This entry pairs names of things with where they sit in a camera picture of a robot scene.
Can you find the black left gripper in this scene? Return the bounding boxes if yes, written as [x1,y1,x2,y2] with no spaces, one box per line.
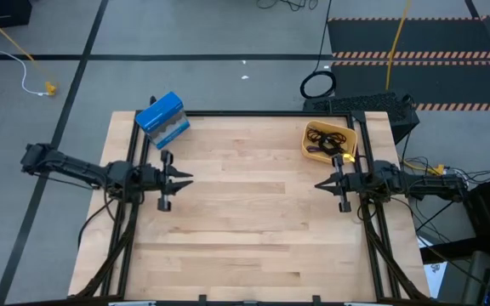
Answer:
[136,149,195,213]

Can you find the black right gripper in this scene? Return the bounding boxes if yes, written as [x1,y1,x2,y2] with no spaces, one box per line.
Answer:
[314,153,373,213]

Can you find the black orange USB-C cable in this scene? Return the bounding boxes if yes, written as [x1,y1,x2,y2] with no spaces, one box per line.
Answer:
[305,127,348,145]

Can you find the yellow plastic bin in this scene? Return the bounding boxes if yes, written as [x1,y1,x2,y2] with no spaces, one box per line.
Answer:
[300,120,359,166]

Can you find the blue game controller box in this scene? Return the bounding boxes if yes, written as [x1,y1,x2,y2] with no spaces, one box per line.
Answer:
[134,90,191,151]

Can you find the white paper sheet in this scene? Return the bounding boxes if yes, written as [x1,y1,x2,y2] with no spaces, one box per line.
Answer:
[417,235,442,299]

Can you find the black metal bar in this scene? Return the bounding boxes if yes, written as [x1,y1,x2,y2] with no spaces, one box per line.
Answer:
[419,235,490,265]

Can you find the black bag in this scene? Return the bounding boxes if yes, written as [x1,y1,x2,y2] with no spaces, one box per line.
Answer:
[461,174,490,239]

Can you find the grey desk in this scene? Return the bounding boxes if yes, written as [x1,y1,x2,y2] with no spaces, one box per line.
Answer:
[436,250,490,306]

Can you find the black hazard striped mat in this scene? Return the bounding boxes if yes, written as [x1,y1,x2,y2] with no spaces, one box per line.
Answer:
[328,15,490,112]

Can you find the black aluminium table frame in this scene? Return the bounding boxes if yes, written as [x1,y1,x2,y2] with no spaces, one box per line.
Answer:
[74,109,431,306]

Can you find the black arm base cable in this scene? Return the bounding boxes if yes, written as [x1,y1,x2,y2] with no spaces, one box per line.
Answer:
[77,197,117,250]

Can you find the yellow network cable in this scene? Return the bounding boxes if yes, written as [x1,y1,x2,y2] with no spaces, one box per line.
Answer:
[402,158,447,177]

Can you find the black coiled floor cable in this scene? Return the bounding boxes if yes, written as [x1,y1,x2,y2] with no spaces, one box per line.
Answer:
[299,0,338,100]

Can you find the silver frame bracket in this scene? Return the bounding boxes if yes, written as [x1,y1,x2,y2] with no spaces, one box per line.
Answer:
[107,300,157,306]

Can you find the yellow floor cable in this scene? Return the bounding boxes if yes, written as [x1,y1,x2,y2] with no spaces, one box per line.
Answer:
[384,0,413,91]

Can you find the yellow cable with plug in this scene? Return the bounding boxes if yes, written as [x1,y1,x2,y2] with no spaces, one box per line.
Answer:
[0,4,58,97]

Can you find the black tangled floor cables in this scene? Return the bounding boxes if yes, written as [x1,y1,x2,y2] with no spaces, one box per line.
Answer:
[256,0,319,12]

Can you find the white floor cable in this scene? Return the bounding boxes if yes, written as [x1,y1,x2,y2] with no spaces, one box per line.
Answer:
[0,0,47,97]

